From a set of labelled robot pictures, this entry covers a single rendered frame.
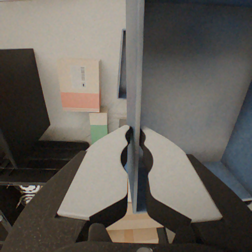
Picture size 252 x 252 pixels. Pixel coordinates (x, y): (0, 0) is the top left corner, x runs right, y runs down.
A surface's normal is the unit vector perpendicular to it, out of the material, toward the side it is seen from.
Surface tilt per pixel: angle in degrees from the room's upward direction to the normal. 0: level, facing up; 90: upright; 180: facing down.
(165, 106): 1
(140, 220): 0
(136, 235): 90
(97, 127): 0
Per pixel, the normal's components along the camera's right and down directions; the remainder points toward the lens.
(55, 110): 0.07, 0.48
